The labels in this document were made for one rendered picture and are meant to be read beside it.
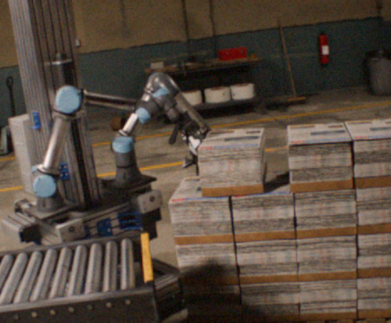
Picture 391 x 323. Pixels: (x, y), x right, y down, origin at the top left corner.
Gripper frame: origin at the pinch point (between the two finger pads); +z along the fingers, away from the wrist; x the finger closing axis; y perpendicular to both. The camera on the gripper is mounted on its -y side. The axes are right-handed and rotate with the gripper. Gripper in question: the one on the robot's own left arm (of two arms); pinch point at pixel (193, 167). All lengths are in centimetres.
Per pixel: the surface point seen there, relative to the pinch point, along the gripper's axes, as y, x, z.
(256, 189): 0, 39, 41
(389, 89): -74, 183, -649
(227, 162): 14, 27, 41
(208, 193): 0.1, 17.2, 42.5
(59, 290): -6, -21, 125
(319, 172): 7, 68, 41
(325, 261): -38, 70, 41
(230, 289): -51, 23, 43
